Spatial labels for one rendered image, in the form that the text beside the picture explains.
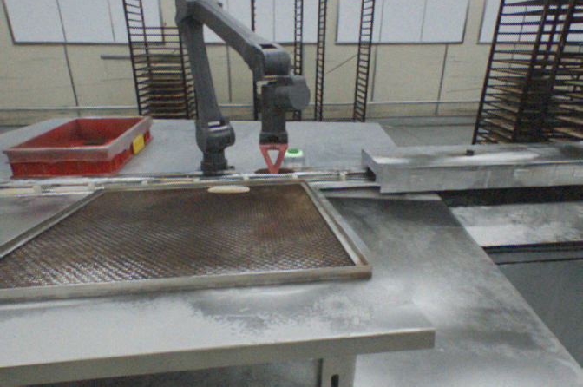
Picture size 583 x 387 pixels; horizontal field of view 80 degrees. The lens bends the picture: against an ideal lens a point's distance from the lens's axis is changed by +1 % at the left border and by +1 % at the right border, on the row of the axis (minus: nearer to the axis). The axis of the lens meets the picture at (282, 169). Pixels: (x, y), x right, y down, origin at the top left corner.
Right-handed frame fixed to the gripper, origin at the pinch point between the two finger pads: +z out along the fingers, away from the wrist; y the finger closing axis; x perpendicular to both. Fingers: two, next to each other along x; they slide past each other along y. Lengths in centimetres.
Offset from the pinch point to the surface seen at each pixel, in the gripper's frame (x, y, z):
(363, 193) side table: -26.0, 14.3, 10.5
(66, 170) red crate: 66, 28, 6
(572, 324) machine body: -76, -4, 40
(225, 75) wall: 69, 449, -45
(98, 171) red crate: 56, 28, 6
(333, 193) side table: -17.3, 15.1, 10.5
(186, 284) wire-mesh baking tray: 10.1, -45.4, 3.6
